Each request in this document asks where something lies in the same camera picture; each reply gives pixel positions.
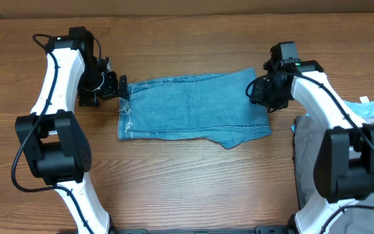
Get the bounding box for grey folded garment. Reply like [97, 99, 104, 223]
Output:
[294, 116, 374, 234]

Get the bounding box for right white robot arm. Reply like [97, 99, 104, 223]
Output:
[245, 42, 374, 233]

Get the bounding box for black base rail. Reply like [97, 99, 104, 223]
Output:
[114, 226, 294, 234]

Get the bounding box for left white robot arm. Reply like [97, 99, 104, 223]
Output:
[11, 27, 129, 233]

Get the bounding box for light blue denim jeans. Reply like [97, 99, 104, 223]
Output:
[118, 68, 272, 149]

